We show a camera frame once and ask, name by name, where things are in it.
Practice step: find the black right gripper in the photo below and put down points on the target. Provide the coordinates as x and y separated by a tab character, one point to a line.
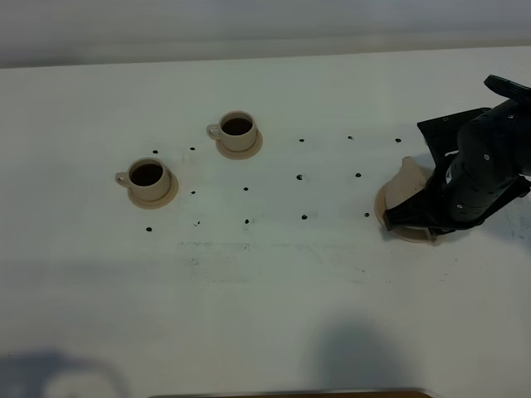
479	154

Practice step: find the beige teapot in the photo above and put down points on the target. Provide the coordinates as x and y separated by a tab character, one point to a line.
410	179

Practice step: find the far beige saucer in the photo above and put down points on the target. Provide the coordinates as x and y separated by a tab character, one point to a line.
241	155

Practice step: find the far beige teacup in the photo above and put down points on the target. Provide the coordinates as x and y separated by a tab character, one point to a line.
236	131

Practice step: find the beige teacup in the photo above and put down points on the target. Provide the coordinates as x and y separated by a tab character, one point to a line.
147	177
236	131

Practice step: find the near beige saucer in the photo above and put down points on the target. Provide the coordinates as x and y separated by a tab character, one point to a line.
162	201

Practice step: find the near beige teacup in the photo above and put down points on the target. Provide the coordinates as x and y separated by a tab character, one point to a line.
147	177

